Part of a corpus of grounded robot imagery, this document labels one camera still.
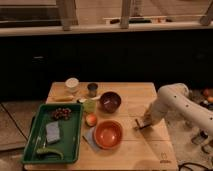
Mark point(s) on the grey blue sponge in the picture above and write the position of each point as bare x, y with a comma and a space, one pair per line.
52, 132

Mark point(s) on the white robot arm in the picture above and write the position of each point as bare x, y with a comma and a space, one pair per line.
176, 96

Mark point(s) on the grey blue cloth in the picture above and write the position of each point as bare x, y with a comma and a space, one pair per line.
88, 136

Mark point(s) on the purple bowl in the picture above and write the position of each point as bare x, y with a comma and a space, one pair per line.
110, 101

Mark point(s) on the white cup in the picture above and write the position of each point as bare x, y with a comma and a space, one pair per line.
72, 84

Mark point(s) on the orange bowl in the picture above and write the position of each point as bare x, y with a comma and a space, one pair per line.
108, 134

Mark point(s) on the green plastic tray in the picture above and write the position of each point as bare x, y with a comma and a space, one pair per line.
69, 142

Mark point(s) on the white spoon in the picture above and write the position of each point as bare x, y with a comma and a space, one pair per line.
82, 100

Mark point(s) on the bunch of red grapes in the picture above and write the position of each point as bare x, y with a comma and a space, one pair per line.
61, 113

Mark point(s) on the light green cup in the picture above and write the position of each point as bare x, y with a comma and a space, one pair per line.
89, 106

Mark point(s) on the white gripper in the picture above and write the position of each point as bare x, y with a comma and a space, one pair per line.
148, 119

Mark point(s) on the green cucumber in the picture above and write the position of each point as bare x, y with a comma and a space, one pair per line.
42, 151

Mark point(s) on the dark grey cup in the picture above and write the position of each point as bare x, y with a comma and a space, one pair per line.
92, 89

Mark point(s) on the red yellow apple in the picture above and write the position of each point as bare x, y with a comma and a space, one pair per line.
91, 120

